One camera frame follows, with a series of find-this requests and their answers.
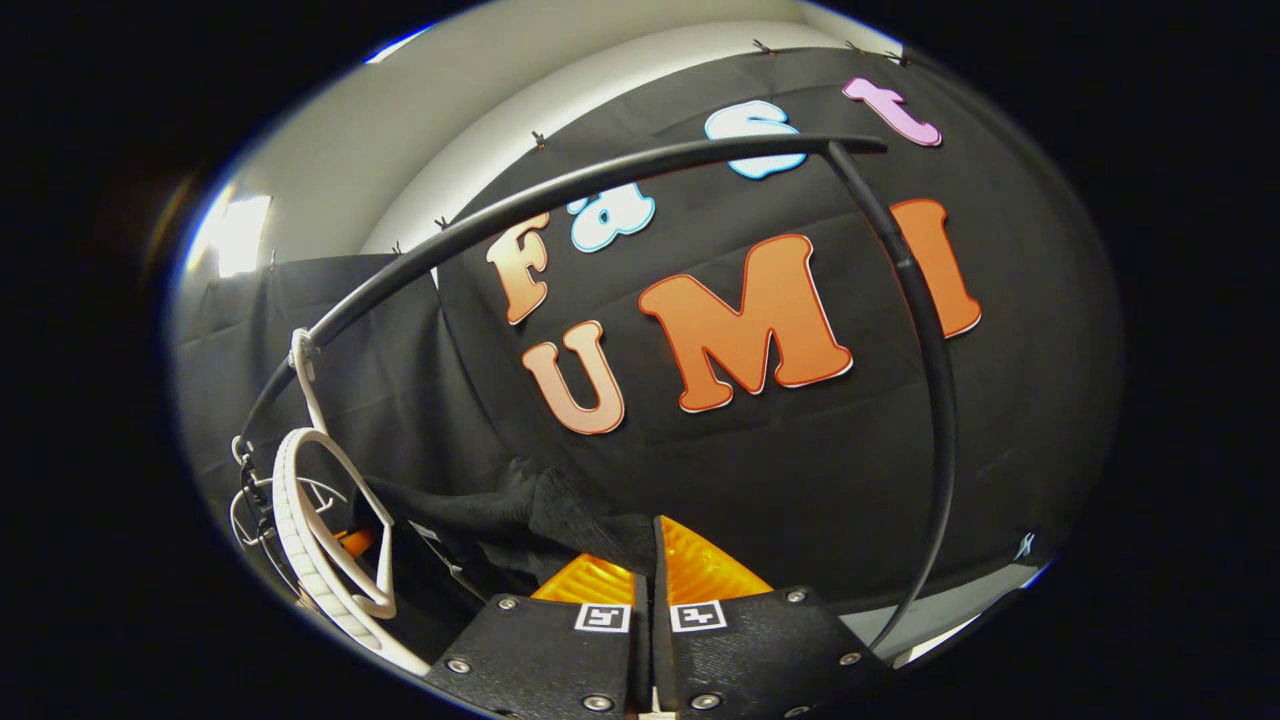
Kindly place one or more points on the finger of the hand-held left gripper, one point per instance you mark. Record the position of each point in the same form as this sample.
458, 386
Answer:
356, 543

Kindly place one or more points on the pale blue clip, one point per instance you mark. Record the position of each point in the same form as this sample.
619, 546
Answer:
1025, 546

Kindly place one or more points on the white plastic hanger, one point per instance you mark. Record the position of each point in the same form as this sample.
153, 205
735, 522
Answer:
243, 525
300, 530

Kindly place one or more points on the black knit garment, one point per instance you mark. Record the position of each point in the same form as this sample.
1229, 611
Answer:
560, 510

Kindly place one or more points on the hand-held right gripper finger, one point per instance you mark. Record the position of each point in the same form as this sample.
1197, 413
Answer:
643, 640
659, 600

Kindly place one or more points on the black backdrop cloth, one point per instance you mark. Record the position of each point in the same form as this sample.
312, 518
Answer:
800, 480

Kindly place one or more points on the black clothes rail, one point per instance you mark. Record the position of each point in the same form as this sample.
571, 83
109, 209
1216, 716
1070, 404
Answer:
944, 410

